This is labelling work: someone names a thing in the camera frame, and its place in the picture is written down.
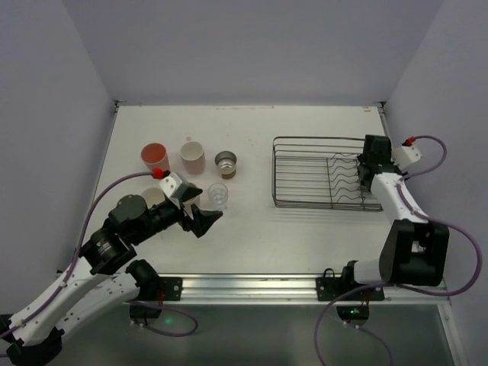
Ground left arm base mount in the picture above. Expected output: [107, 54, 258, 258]
[156, 276, 183, 303]

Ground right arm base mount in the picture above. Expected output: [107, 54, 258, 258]
[315, 266, 385, 302]

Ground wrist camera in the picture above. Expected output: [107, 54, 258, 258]
[392, 145, 422, 170]
[159, 172, 192, 202]

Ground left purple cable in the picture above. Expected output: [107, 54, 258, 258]
[0, 169, 199, 342]

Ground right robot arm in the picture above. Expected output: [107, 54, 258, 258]
[340, 135, 449, 288]

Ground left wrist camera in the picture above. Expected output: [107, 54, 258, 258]
[159, 172, 192, 202]

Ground controller board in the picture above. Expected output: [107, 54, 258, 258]
[129, 305, 162, 323]
[336, 305, 370, 326]

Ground aluminium mounting rail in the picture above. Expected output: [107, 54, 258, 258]
[53, 272, 447, 305]

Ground clear glass cup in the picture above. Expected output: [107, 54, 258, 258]
[207, 183, 229, 208]

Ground left controller board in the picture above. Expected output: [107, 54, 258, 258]
[129, 305, 162, 323]

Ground wire dish rack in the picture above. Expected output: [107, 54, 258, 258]
[271, 136, 382, 212]

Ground steel cup with brown band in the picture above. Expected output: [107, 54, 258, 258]
[214, 151, 237, 179]

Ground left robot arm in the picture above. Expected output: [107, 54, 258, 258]
[1, 194, 223, 365]

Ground right controller board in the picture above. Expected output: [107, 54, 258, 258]
[336, 305, 370, 326]

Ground beige plastic tumbler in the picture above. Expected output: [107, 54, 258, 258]
[140, 188, 165, 208]

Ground pink ceramic mug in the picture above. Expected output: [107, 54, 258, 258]
[180, 141, 205, 175]

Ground purple cable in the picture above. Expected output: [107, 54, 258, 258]
[0, 169, 199, 342]
[313, 134, 484, 366]

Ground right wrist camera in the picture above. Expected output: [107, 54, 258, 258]
[392, 145, 422, 170]

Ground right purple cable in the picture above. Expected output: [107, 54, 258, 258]
[313, 134, 484, 366]

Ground pink plastic tumbler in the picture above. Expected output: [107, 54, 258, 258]
[140, 143, 170, 171]

